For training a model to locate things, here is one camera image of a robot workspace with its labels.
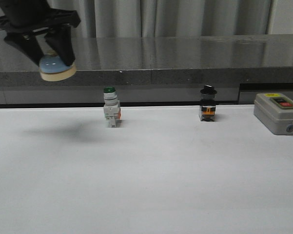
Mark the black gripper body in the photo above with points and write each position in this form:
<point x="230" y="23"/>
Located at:
<point x="36" y="17"/>

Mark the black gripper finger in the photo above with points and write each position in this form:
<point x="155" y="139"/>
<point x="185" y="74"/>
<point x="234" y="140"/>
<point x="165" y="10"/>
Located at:
<point x="59" y="39"/>
<point x="29" y="46"/>

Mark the blue and cream call bell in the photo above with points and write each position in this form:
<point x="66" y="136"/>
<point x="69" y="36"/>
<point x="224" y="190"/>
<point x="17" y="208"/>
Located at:
<point x="52" y="68"/>

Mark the grey curtain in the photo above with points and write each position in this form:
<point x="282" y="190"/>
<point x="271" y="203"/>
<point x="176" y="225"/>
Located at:
<point x="179" y="18"/>

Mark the grey granite counter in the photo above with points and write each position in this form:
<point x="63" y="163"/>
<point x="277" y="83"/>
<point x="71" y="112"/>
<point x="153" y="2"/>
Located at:
<point x="155" y="71"/>

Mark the green pushbutton switch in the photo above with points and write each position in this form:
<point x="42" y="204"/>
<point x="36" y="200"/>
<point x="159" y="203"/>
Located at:
<point x="111" y="108"/>

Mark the black rotary selector switch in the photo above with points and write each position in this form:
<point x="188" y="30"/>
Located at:
<point x="207" y="107"/>

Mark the grey on-off switch box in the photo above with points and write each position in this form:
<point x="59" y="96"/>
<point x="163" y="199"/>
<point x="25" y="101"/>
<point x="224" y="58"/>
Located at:
<point x="275" y="111"/>

